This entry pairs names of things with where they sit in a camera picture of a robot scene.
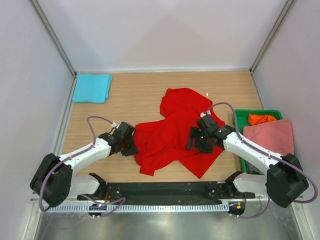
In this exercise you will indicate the grey t-shirt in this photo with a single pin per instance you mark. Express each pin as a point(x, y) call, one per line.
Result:
point(252, 170)

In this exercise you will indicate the orange t-shirt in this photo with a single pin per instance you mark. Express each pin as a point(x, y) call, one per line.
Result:
point(254, 119)

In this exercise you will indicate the folded light blue t-shirt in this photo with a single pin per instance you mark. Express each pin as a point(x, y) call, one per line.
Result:
point(91, 88)

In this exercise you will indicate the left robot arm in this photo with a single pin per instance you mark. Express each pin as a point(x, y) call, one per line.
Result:
point(56, 177)

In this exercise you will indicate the left aluminium frame post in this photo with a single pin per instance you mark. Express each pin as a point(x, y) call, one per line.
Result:
point(52, 35)

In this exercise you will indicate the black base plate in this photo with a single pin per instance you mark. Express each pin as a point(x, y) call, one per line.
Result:
point(170, 193)

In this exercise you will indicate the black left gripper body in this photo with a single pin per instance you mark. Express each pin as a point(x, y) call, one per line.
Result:
point(127, 143)

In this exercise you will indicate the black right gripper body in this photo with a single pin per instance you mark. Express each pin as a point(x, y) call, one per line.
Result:
point(203, 144)

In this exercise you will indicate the pink t-shirt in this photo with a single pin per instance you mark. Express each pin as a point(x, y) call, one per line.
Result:
point(276, 136)

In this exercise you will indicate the white slotted cable duct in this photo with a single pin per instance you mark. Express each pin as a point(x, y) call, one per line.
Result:
point(87, 207)

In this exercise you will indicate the aluminium frame post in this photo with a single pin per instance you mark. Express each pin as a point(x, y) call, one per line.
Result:
point(52, 35)
point(284, 12)

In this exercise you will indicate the red t-shirt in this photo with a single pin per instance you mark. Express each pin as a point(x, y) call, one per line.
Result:
point(162, 142)

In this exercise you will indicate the right aluminium frame post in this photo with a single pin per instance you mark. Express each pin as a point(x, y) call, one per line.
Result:
point(284, 12)

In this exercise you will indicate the green plastic bin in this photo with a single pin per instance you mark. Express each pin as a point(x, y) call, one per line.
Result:
point(241, 116)

